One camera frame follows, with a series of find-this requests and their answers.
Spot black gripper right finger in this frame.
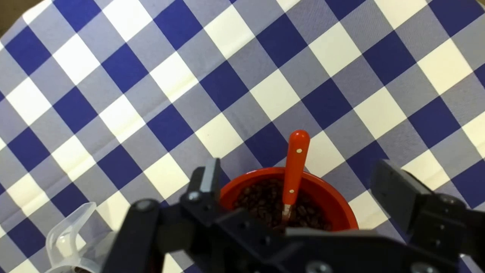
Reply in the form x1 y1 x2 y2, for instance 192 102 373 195
370 157 430 239

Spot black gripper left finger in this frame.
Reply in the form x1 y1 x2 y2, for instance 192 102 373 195
183 156 223 203

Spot orange handled metal spoon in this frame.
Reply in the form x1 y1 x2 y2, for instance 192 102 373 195
279 128 311 221

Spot red plastic bowl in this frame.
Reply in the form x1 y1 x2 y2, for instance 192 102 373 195
218 166 361 233

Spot dark coffee beans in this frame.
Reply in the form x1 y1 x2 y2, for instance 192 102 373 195
233 177 335 231

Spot blue white checked tablecloth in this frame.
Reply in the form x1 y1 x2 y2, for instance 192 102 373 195
0 0 485 273

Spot clear drinking glass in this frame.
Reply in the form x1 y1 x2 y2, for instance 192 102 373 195
44 201 123 273

